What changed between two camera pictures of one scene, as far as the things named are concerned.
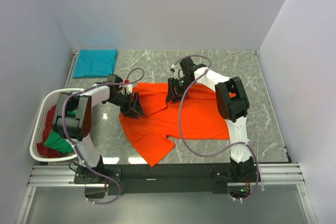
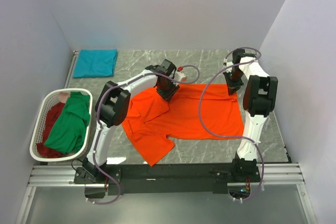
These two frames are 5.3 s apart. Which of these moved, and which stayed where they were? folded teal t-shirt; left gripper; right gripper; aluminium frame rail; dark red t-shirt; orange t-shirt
Moved: left gripper; right gripper
Stayed: dark red t-shirt; folded teal t-shirt; aluminium frame rail; orange t-shirt
